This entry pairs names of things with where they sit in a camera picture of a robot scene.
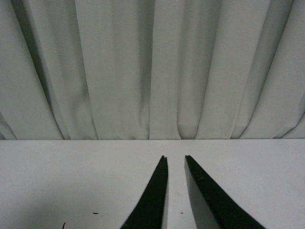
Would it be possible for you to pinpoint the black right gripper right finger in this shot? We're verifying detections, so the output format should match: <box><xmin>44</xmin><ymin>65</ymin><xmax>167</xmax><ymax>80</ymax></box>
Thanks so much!
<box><xmin>184</xmin><ymin>156</ymin><xmax>264</xmax><ymax>229</ymax></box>

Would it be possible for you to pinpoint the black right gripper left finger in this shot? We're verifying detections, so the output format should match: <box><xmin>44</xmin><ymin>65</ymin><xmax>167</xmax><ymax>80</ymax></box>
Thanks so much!
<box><xmin>121</xmin><ymin>156</ymin><xmax>169</xmax><ymax>229</ymax></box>

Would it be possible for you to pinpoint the grey pleated curtain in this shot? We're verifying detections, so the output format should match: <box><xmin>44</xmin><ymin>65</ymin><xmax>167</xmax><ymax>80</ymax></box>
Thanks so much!
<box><xmin>0</xmin><ymin>0</ymin><xmax>305</xmax><ymax>140</ymax></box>

